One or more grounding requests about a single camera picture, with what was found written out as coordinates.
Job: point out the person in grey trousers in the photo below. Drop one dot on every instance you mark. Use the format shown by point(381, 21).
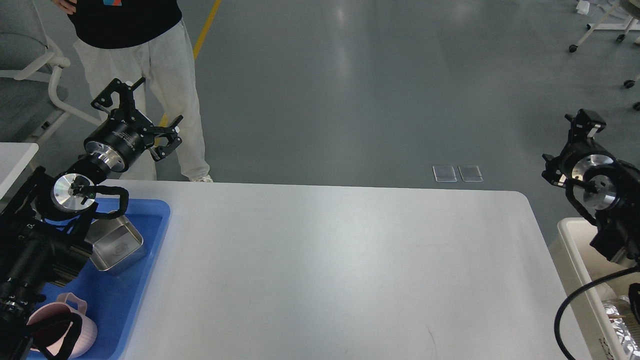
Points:
point(133, 39)

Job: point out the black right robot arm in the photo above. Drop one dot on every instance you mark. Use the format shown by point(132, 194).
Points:
point(604, 190)

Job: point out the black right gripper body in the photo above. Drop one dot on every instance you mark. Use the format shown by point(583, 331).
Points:
point(576, 159)

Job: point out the white rolling stand base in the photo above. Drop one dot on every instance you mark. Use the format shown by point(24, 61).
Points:
point(631, 18)

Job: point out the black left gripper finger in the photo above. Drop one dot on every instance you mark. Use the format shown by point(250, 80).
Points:
point(163, 141)
point(125, 90)

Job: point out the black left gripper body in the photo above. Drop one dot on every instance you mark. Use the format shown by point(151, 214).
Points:
point(119, 143)

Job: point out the stainless steel rectangular container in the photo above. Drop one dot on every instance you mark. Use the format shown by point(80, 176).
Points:
point(117, 245)

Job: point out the aluminium foil tray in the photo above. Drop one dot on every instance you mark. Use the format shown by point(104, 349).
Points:
point(624, 325)

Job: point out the clear plastic lid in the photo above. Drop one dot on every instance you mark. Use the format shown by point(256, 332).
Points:
point(470, 173)
point(444, 174)

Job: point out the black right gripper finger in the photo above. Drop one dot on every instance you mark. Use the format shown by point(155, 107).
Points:
point(555, 170)
point(583, 128)

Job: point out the pink ceramic mug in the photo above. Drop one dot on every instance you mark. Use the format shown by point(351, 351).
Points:
point(82, 330)

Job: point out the blue plastic tray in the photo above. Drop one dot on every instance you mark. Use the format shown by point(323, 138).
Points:
point(113, 301)

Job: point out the grey office chair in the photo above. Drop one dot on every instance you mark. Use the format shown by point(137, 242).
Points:
point(32, 102)

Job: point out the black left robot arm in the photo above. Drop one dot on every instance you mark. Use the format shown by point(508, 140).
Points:
point(45, 225)

